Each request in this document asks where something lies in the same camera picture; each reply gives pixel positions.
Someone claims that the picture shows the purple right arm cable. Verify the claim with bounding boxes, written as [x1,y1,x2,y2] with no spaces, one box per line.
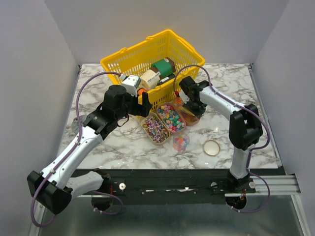
[173,64,271,214]

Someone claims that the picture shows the grey crumpled cloth lump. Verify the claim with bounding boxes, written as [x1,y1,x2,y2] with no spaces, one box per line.
[71,115,87,134]

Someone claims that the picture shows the yellow plastic shopping basket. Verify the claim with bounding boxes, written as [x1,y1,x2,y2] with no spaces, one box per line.
[100,29,205,112]

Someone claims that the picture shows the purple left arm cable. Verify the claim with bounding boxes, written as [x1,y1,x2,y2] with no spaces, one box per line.
[30,71,124,228]

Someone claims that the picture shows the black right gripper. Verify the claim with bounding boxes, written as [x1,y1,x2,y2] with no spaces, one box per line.
[182,98,207,118]

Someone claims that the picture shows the gold rimmed jar lid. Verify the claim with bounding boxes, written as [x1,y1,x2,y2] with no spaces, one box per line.
[203,140,221,156]

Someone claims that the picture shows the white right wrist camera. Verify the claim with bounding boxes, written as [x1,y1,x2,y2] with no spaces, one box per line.
[173,90,189,109]

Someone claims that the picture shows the black box package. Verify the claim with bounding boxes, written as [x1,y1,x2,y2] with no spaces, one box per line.
[157,73,175,86]

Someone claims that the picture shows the clear plastic candy jar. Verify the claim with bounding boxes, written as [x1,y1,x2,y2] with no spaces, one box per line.
[172,133,190,152]

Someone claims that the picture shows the pink tray translucent star candies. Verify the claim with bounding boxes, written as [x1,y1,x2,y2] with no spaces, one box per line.
[172,97,199,126]

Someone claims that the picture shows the beige tray swirl lollipops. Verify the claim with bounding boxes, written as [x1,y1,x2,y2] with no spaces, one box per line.
[139,112,170,146]

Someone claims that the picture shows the green wrapped brown package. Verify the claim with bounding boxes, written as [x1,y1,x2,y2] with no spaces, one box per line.
[151,57,176,79]

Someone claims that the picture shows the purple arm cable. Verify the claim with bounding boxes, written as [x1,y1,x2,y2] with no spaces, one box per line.
[173,64,271,214]
[30,71,124,228]

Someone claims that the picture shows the pink tray pastel star candies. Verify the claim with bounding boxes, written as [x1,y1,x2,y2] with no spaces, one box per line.
[157,102,186,135]

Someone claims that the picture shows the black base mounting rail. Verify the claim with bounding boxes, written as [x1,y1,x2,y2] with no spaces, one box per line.
[71,168,286,205]

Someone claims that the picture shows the cream wrapped paper roll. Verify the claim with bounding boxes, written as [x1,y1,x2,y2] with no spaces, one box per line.
[140,69,160,90]

